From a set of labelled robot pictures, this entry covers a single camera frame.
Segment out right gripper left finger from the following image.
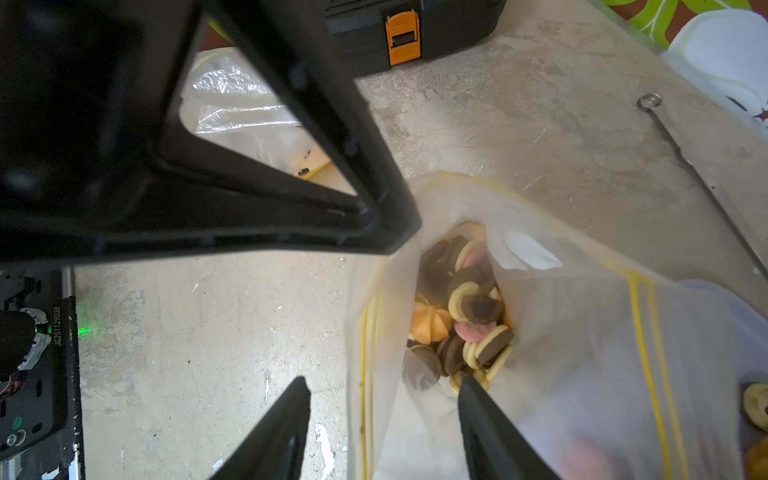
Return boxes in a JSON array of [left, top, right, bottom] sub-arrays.
[[211, 376, 311, 480]]

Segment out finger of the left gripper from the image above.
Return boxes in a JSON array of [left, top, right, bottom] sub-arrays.
[[100, 1, 421, 255]]

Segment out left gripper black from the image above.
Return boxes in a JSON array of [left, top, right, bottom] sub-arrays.
[[1, 1, 198, 264]]

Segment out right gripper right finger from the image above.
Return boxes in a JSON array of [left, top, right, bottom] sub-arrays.
[[458, 377, 559, 480]]

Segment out ziploc bag with yellow cookies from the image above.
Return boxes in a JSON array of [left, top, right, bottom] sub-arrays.
[[180, 47, 355, 195]]

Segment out ziploc bag with brown items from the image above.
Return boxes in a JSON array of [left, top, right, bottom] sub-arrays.
[[346, 173, 767, 479]]

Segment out pile of poured cookies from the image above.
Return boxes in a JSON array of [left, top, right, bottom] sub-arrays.
[[742, 383, 767, 479]]

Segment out black hard case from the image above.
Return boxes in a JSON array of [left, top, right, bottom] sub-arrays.
[[320, 0, 506, 77]]

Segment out metal rod tool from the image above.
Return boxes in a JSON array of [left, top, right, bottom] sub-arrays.
[[636, 92, 767, 280]]

